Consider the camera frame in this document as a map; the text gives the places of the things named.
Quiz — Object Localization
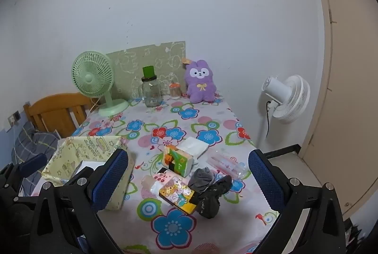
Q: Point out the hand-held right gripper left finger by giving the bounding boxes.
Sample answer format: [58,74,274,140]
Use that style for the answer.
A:
[29,148,129,254]

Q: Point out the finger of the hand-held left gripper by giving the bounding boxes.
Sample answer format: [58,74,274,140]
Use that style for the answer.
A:
[18,153,48,178]

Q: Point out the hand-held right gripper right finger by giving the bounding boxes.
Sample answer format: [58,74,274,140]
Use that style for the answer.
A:
[248,149,346,254]

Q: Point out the yellow fabric storage box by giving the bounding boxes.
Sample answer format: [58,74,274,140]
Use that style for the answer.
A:
[41,134,136,211]

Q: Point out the black sock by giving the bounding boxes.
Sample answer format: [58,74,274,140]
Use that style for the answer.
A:
[197,175,232,220]

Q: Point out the grey sock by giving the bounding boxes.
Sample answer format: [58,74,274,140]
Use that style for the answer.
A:
[187,167,217,195]

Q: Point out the yellow cartoon packet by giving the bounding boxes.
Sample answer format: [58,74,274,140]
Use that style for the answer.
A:
[159,182,199,216]

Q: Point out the green tissue pack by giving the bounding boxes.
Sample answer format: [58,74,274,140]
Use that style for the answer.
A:
[162,144,198,178]

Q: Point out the plaid blanket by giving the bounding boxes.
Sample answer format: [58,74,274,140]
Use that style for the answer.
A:
[12,121,60,198]

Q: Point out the white paper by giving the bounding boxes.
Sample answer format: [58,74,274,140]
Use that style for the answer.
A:
[72,160,107,181]

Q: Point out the clear plastic straw pack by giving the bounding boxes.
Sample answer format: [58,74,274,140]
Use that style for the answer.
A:
[207,151,250,181]

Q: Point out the wooden chair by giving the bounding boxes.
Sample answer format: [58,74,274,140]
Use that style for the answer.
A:
[23,93,95,139]

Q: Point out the floral tablecloth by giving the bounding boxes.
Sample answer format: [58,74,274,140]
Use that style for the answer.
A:
[18,93,281,254]

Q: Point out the white napkin pack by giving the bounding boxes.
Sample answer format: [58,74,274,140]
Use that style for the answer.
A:
[176,137,211,159]

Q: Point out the white standing fan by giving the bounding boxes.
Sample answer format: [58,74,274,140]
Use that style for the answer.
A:
[257,75,310,148]

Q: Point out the glass jar with green lid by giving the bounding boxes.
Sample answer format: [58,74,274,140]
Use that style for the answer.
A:
[141,66,163,108]

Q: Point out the green desk fan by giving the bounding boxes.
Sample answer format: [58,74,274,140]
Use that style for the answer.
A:
[71,50,129,117]

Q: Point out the small jar with orange lid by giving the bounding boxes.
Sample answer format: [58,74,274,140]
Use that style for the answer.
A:
[169,80,181,100]

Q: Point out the purple plush rabbit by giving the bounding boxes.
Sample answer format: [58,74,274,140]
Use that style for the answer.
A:
[183,59,217,103]

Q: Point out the beige door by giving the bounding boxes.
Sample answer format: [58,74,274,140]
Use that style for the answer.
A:
[301,0,378,213]

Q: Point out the green patterned board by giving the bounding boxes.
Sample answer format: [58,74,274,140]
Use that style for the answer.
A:
[106,41,186,101]

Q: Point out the wall outlet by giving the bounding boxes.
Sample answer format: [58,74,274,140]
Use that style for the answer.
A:
[8,111,21,126]

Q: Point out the black power cable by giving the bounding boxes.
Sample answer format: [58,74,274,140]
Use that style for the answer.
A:
[265,100,271,138]

